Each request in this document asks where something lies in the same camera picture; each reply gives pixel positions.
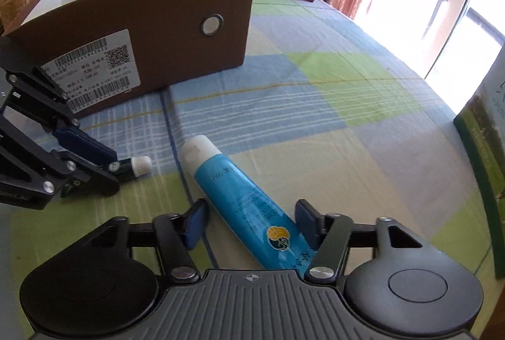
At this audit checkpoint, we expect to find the blue and white tube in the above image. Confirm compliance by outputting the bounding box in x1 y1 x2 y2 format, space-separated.
177 135 316 270

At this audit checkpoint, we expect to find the brown storage box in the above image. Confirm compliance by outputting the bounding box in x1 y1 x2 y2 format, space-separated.
0 0 257 117

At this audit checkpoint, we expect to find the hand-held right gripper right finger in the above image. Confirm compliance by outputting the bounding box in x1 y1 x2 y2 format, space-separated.
295 199 425 281

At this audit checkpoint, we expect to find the cow print milk carton box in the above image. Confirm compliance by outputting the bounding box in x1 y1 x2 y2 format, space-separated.
453 44 505 279

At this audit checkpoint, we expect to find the plaid cloth desktop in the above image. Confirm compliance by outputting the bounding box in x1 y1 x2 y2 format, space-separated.
12 0 505 325

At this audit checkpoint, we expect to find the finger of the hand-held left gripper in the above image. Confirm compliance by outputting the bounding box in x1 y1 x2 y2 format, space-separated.
24 151 121 210
6 66 118 167

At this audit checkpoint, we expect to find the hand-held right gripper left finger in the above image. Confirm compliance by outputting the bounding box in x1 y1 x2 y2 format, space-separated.
91 199 210 283

